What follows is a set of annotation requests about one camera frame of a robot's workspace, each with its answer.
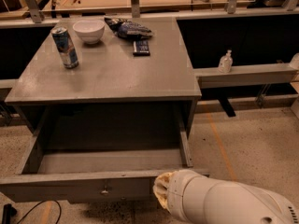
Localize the grey top drawer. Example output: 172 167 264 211
0 130 210 203

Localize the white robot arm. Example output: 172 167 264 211
153 170 299 224

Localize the grey drawer cabinet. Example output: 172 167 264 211
4 16 203 204

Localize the hand sanitizer bottle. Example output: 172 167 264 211
218 49 233 73

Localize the dark blue snack bar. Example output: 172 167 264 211
133 40 150 56

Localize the black plug on floor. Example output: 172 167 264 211
1 203 17 224

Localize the blue chip bag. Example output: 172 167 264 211
104 17 152 40

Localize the white bowl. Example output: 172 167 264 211
73 20 105 44

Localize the blue energy drink can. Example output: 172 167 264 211
51 26 78 69

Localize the black floor cable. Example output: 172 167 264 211
15 200 63 224

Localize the grey metal rail shelf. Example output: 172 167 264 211
193 63 297 89

